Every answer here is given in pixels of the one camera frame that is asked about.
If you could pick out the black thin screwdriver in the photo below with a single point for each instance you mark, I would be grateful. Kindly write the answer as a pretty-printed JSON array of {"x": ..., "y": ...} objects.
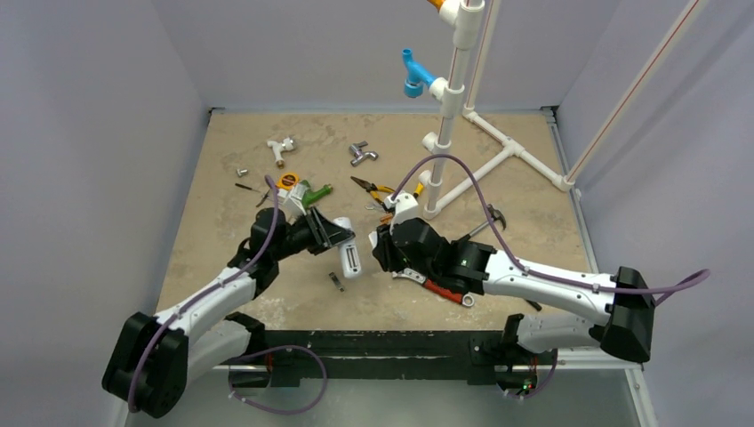
[{"x": 242, "y": 186}]

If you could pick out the silver sfp module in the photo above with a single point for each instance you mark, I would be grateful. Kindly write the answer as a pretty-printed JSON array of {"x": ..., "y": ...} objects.
[{"x": 336, "y": 281}]

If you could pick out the yellow tape measure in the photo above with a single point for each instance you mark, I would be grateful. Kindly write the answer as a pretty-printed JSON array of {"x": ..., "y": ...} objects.
[{"x": 288, "y": 181}]

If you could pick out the black handled hammer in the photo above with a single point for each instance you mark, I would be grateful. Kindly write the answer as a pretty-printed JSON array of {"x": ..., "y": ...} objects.
[{"x": 496, "y": 215}]

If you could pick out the white remote control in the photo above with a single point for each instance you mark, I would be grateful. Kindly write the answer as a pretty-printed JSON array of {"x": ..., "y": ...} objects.
[{"x": 351, "y": 265}]

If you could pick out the white pvc pipe frame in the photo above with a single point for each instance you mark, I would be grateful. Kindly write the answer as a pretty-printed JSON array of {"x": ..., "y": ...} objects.
[{"x": 473, "y": 24}]

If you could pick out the blue pipe valve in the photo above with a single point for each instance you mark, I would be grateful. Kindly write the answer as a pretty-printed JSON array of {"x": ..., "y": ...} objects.
[{"x": 417, "y": 76}]

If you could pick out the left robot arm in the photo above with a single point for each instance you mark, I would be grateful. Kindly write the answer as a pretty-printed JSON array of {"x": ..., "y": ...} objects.
[{"x": 156, "y": 356}]

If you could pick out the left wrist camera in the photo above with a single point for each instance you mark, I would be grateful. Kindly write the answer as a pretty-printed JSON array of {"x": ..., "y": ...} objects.
[{"x": 291, "y": 200}]

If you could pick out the chrome metal faucet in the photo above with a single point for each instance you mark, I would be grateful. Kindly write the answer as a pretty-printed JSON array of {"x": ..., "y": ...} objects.
[{"x": 359, "y": 154}]

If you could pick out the red adjustable wrench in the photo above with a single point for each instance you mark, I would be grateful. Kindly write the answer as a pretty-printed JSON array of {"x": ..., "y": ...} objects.
[{"x": 465, "y": 300}]

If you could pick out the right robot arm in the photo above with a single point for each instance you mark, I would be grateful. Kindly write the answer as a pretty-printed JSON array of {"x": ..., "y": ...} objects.
[{"x": 611, "y": 312}]

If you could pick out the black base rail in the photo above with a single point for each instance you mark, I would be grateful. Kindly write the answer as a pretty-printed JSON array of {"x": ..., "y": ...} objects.
[{"x": 475, "y": 357}]

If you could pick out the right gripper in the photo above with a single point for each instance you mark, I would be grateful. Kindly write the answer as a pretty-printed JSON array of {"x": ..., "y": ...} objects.
[{"x": 388, "y": 252}]

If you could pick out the yellow long nose pliers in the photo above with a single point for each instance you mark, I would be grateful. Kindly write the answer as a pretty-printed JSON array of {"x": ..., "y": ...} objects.
[{"x": 373, "y": 189}]

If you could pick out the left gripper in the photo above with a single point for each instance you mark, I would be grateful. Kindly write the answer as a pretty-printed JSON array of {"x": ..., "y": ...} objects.
[{"x": 324, "y": 234}]

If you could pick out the green plastic faucet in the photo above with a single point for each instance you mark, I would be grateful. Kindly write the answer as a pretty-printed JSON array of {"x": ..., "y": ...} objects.
[{"x": 311, "y": 196}]

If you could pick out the orange handled cutting pliers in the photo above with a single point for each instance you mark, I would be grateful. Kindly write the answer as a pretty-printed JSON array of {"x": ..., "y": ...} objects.
[{"x": 535, "y": 305}]

